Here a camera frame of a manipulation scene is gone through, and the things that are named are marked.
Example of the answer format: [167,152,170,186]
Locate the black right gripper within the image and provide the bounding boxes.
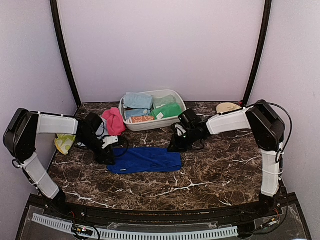
[167,128,199,153]

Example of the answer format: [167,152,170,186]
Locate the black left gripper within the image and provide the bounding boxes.
[76,133,115,166]

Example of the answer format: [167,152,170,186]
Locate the dark blue towel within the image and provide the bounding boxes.
[107,147,182,174]

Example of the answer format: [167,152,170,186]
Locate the large light blue towel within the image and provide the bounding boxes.
[123,92,153,110]

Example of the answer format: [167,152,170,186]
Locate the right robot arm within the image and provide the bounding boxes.
[167,100,290,198]

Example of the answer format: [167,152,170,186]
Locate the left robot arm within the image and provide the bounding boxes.
[3,108,116,218]

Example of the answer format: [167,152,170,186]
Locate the small pale blue cloth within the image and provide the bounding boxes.
[96,117,109,138]

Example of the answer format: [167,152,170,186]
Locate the yellow lemon print cloth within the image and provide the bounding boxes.
[54,133,76,156]

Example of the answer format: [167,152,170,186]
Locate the pink towel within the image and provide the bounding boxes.
[101,107,126,136]

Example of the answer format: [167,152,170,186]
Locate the rolled pale green towel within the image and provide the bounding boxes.
[152,94,177,109]

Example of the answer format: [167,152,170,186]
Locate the rolled light blue towel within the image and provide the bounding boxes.
[124,108,151,120]

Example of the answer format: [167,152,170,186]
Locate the rolled orange patterned towel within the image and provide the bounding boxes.
[126,115,155,124]

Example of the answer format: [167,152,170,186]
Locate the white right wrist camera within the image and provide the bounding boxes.
[174,123,186,136]

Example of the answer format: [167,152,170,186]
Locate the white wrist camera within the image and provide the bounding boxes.
[102,135,119,149]
[174,123,186,136]

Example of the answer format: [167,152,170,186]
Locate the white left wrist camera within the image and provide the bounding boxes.
[102,135,119,149]

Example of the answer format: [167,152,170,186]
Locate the black front table rail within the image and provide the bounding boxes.
[24,192,301,228]

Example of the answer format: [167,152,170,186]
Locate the white slotted cable duct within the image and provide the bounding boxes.
[31,213,239,240]

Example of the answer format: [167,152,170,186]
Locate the black left frame post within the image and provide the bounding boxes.
[49,0,82,108]

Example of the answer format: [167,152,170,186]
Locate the black frame post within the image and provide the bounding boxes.
[239,0,273,107]
[49,0,82,108]

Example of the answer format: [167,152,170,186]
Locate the black right frame post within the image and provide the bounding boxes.
[239,0,273,107]

